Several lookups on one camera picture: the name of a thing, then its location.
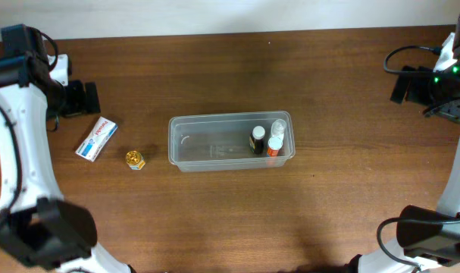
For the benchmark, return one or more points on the orange tube white cap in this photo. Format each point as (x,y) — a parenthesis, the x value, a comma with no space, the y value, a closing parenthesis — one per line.
(274,145)

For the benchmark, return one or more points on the clear plastic container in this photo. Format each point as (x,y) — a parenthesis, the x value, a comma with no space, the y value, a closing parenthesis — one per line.
(221,142)

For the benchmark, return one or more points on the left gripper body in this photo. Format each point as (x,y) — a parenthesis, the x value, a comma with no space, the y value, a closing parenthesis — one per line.
(73,99)

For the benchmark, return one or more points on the gold lid small jar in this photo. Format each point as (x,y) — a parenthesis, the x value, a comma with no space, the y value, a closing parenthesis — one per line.
(135,160)

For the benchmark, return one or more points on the dark bottle white cap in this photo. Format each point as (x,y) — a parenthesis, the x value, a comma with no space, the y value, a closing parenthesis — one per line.
(256,140)

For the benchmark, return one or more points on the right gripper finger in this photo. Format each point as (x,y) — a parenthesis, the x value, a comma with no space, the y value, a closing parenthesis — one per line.
(401,88)
(449,108)

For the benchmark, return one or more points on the white dropper bottle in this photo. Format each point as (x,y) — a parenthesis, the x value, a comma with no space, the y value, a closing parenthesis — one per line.
(278,129)

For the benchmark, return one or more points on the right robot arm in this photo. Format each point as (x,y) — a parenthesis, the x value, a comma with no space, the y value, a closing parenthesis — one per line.
(419,239)

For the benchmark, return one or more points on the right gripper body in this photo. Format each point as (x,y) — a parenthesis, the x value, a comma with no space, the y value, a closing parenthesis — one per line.
(417,86)

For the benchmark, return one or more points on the white Panadol box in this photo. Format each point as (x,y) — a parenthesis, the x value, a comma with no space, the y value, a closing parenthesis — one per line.
(95,141)

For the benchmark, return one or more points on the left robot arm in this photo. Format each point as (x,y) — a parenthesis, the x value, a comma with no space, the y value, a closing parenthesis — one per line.
(38,227)

